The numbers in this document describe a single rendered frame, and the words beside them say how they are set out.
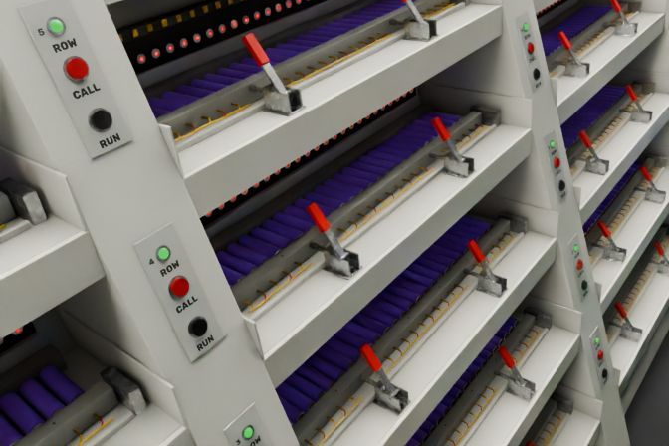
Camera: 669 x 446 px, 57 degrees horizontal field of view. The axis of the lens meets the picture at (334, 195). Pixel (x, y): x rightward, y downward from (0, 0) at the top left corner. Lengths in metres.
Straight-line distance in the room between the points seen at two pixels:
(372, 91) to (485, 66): 0.34
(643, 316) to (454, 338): 0.75
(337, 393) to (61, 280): 0.42
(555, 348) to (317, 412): 0.53
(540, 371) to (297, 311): 0.57
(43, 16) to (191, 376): 0.32
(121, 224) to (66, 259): 0.05
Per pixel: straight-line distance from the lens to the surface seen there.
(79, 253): 0.53
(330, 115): 0.69
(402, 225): 0.80
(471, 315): 0.95
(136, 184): 0.55
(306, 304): 0.69
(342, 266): 0.71
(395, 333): 0.89
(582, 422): 1.34
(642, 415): 1.58
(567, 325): 1.22
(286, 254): 0.73
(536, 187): 1.09
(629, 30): 1.50
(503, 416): 1.08
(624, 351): 1.49
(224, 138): 0.63
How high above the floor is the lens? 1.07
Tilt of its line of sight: 18 degrees down
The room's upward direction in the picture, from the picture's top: 20 degrees counter-clockwise
